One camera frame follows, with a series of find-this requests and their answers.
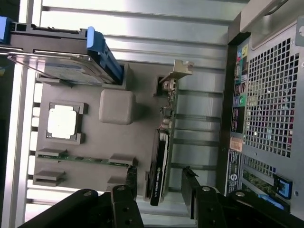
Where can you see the green RAM stick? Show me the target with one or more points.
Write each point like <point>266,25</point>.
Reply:
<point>90,159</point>

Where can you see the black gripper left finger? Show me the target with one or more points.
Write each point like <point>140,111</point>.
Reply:
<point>123,209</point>

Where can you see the grey parts rack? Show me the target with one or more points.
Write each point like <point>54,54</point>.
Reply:
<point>114,142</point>

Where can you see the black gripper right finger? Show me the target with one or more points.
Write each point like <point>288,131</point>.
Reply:
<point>209,209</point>

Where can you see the blue slot retention clip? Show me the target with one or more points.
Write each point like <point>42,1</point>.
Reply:
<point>283,186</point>
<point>270,200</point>

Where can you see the silver CPU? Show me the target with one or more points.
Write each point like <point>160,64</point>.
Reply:
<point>62,121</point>

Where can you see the open black PC case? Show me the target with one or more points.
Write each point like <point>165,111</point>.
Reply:
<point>268,95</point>

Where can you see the hard disk with blue carrier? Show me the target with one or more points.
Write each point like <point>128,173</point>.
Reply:
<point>59,40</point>

